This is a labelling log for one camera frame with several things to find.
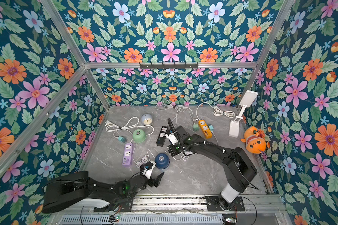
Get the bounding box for white folding desk lamp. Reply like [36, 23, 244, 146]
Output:
[229, 91, 258, 137]

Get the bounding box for white cords at back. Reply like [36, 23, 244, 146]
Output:
[154, 99, 196, 127]

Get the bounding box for blue meat grinder front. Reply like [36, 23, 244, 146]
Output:
[155, 153, 170, 169]

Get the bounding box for orange power strip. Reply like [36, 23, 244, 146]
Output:
[198, 120, 213, 139]

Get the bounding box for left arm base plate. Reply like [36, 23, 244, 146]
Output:
[94, 197, 134, 212]

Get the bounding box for purple power strip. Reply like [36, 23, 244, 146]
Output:
[122, 143, 134, 167]

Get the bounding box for pale blue table clock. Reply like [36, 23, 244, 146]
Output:
[141, 113, 153, 126]

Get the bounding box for white lamp cord bundle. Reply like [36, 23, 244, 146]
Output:
[196, 102, 236, 120]

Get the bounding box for white usb cable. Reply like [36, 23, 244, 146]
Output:
[133, 148, 155, 169]
[171, 151, 198, 162]

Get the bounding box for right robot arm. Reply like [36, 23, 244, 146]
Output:
[167, 118, 258, 211]

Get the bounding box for black hook rail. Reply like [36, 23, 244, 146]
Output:
[139, 62, 199, 69]

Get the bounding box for green charger adapter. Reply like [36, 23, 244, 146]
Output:
[193, 124, 199, 131]
[118, 136, 126, 143]

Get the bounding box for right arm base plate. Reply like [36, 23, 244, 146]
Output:
[205, 196, 245, 212]

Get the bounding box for orange clownfish plush toy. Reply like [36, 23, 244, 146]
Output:
[241, 126, 269, 154]

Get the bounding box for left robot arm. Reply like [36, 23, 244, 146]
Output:
[42, 166, 165, 214]

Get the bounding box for white power cord left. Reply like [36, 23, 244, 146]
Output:
[105, 116, 155, 136]

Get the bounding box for green meat grinder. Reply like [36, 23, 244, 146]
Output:
[133, 129, 146, 143]

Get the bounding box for black power strip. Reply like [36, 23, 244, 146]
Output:
[156, 126, 169, 147]

